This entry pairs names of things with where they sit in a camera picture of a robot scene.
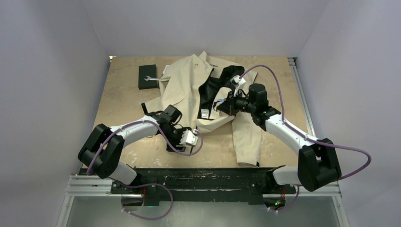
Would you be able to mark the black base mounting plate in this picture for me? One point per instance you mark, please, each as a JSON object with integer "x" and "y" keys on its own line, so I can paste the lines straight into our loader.
{"x": 251, "y": 185}

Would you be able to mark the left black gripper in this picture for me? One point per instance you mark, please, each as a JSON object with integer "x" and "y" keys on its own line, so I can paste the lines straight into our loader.
{"x": 179, "y": 147}

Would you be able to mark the black pouch with wrench logo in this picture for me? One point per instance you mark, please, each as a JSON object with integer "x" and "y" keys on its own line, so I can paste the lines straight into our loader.
{"x": 147, "y": 77}

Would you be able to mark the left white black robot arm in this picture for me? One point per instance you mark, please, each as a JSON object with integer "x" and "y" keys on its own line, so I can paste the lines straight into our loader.
{"x": 101, "y": 152}

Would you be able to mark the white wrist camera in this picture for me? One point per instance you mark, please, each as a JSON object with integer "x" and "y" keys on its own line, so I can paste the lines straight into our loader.
{"x": 237, "y": 83}
{"x": 189, "y": 138}

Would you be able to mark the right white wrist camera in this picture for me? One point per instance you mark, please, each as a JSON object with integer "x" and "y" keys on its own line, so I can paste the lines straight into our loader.
{"x": 237, "y": 83}

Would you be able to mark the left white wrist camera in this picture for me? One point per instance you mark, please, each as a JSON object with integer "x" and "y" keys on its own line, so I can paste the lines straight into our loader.
{"x": 189, "y": 138}

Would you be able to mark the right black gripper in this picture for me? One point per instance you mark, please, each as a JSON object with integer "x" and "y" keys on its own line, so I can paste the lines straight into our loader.
{"x": 228, "y": 106}

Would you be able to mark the beige jacket with black lining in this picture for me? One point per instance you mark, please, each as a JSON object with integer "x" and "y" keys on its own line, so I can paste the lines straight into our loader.
{"x": 196, "y": 85}

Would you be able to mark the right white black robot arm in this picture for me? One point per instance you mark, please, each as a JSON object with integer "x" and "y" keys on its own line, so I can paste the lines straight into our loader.
{"x": 318, "y": 163}

